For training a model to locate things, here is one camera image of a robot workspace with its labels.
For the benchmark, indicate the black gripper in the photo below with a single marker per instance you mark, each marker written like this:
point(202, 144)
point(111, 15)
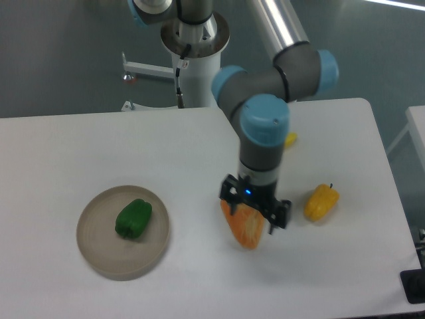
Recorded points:
point(260, 197)

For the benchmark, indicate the green bell pepper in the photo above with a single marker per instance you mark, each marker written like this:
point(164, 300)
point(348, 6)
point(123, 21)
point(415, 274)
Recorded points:
point(133, 219)

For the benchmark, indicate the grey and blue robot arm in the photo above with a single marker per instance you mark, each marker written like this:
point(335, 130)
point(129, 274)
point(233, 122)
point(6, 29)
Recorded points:
point(256, 105)

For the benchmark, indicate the yellow bell pepper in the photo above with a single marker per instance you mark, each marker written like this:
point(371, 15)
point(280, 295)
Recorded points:
point(321, 202)

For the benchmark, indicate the beige round plate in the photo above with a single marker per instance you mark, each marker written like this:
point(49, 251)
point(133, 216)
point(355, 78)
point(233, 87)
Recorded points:
point(112, 256)

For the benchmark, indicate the orange bread wedge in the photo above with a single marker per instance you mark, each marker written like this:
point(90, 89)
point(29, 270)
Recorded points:
point(246, 224)

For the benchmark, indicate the yellow banana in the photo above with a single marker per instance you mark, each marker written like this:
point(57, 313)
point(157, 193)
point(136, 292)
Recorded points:
point(291, 138)

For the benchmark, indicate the black device at table edge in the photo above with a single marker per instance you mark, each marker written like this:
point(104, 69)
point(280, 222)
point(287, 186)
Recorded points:
point(413, 280)

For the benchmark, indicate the white side table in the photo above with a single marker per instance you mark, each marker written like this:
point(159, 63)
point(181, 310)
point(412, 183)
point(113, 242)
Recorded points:
point(415, 128)

